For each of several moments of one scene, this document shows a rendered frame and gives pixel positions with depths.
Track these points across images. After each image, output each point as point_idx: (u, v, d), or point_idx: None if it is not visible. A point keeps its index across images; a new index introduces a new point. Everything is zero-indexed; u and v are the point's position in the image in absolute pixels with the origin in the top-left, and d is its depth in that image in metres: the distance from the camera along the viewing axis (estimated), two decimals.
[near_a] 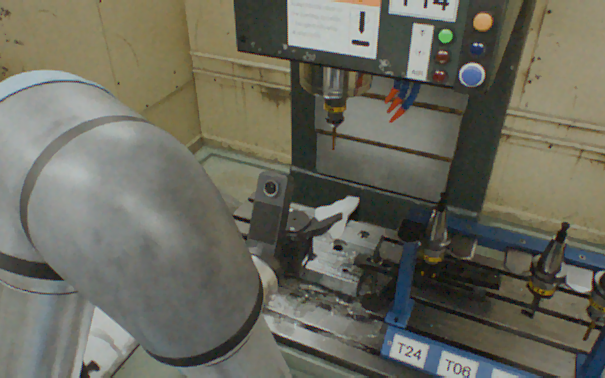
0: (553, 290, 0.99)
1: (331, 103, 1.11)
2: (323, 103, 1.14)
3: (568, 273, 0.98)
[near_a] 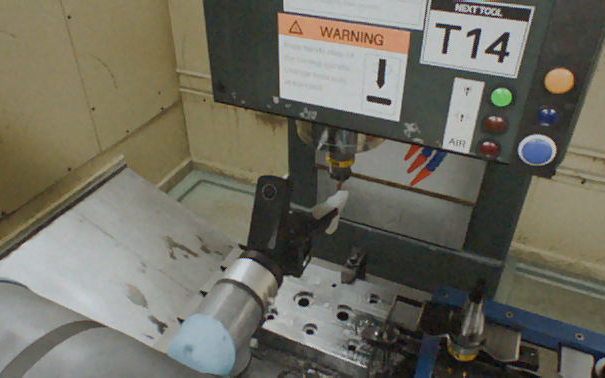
0: None
1: (336, 156, 0.89)
2: (326, 155, 0.91)
3: None
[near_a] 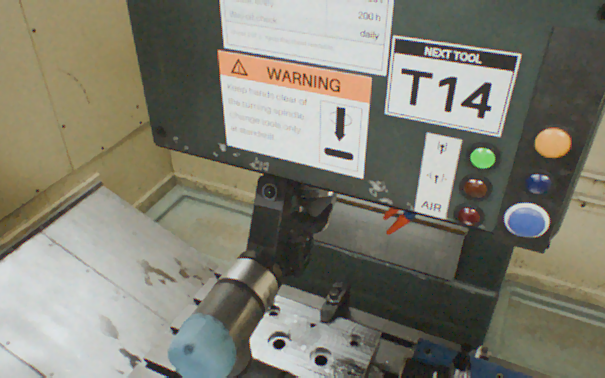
0: None
1: (306, 197, 0.79)
2: None
3: None
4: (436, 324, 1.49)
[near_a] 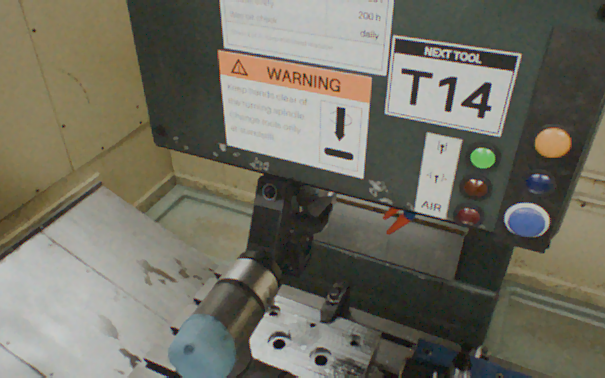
0: None
1: None
2: None
3: None
4: (436, 324, 1.49)
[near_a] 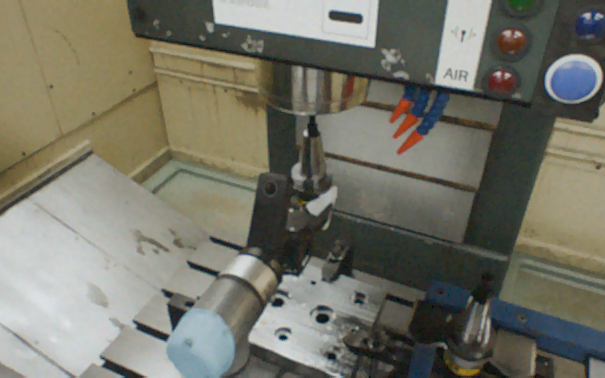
0: None
1: (306, 197, 0.79)
2: None
3: None
4: None
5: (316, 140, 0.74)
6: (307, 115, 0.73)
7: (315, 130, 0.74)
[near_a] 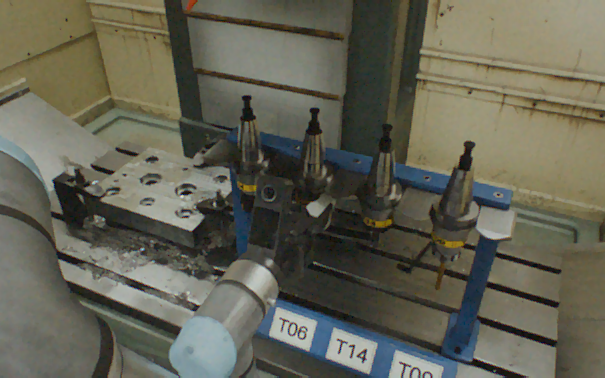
0: (386, 221, 0.76)
1: (306, 196, 0.79)
2: None
3: (404, 197, 0.75)
4: None
5: (318, 138, 0.75)
6: (309, 112, 0.73)
7: (317, 128, 0.74)
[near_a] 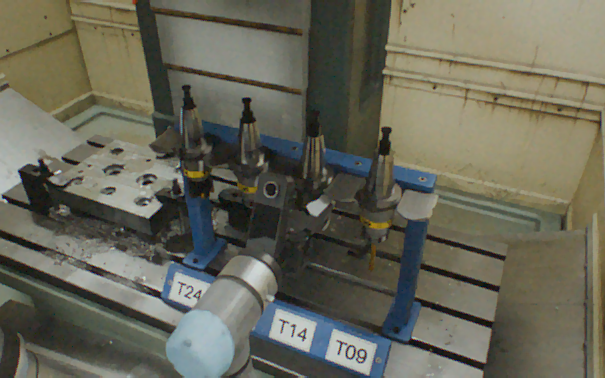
0: None
1: (244, 181, 0.83)
2: None
3: (334, 181, 0.79)
4: None
5: (251, 126, 0.79)
6: (241, 102, 0.77)
7: (250, 116, 0.78)
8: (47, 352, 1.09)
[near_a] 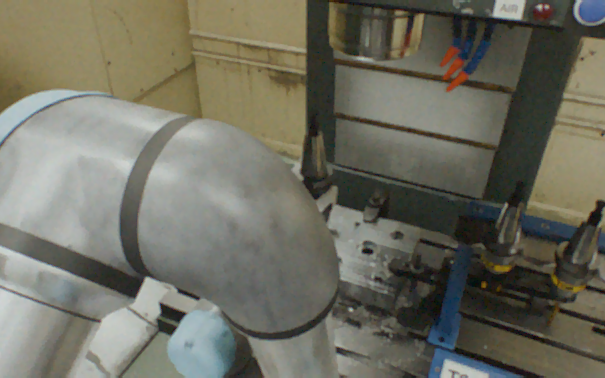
0: None
1: (572, 281, 0.79)
2: (553, 276, 0.82)
3: None
4: None
5: (600, 229, 0.74)
6: (596, 205, 0.73)
7: (601, 219, 0.74)
8: None
